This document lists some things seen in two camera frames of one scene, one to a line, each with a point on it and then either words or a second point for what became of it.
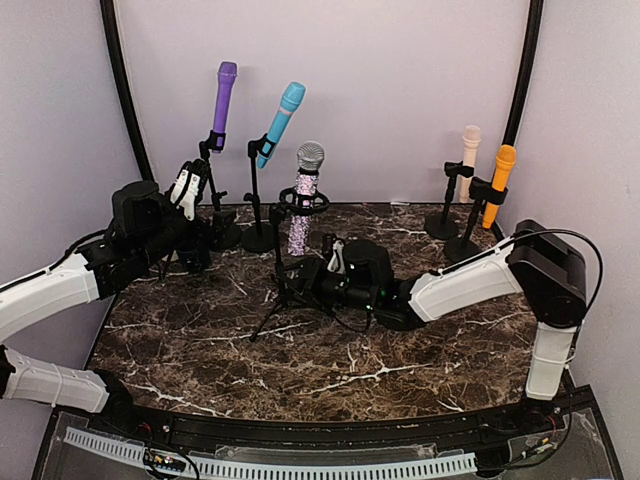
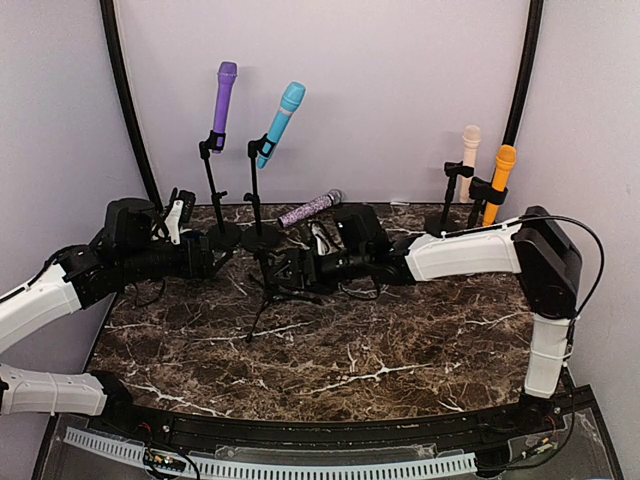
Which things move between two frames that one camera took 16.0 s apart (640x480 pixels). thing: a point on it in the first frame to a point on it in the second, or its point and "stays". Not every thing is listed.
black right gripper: (310, 277) to (313, 274)
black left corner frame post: (109, 23) stays
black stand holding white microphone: (446, 227) stays
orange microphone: (505, 157) stays
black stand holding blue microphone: (258, 238) stays
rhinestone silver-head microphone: (310, 158) to (334, 197)
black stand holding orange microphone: (481, 191) stays
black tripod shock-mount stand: (290, 201) to (284, 276)
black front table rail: (538, 415) stays
